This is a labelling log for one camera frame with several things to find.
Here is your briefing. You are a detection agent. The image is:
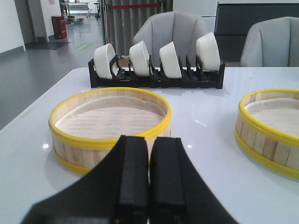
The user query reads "red bin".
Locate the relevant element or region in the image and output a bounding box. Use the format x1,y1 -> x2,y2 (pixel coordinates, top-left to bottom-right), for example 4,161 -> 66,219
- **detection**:
51,15 -> 67,39

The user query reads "white bowl, rightmost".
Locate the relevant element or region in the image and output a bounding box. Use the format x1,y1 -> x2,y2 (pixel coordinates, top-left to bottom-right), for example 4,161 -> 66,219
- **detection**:
196,32 -> 221,71

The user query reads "grey chair, right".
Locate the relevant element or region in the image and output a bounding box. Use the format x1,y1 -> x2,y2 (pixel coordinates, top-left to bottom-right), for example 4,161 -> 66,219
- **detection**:
240,17 -> 299,67

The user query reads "grey chair,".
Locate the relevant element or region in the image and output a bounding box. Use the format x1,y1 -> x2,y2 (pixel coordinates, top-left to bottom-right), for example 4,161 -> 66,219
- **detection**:
133,11 -> 208,57
240,17 -> 299,67

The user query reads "white cabinet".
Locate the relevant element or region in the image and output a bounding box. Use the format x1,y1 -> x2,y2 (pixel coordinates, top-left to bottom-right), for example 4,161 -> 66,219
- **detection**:
173,0 -> 218,34

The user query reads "black dish rack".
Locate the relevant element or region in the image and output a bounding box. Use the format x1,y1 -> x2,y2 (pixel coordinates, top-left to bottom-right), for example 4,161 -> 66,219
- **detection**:
88,56 -> 225,89

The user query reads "red barrier strap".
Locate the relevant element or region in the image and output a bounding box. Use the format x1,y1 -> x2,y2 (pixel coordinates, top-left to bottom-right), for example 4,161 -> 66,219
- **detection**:
109,4 -> 162,10

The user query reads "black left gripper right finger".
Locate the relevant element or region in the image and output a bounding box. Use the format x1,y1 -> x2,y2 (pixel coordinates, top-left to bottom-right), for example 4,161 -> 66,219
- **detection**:
149,137 -> 237,224

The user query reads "white bowl, leftmost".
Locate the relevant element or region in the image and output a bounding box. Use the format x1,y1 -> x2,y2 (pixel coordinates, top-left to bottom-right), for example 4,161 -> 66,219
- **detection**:
93,43 -> 116,79

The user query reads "grey chair, left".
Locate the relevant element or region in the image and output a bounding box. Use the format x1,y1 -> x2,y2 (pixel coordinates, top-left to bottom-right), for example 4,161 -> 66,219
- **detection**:
133,11 -> 208,57

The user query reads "white bowl,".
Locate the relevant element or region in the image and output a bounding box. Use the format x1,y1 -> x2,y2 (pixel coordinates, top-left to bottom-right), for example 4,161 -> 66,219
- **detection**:
159,42 -> 182,78
129,41 -> 150,77
196,32 -> 221,71
93,43 -> 116,79

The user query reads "bamboo steamer tier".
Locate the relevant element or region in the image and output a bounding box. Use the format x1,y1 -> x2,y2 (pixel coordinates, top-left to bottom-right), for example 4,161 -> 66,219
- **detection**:
235,89 -> 299,179
49,87 -> 171,175

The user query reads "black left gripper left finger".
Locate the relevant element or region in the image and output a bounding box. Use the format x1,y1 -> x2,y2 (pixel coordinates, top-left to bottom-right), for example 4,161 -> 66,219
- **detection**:
22,135 -> 149,224

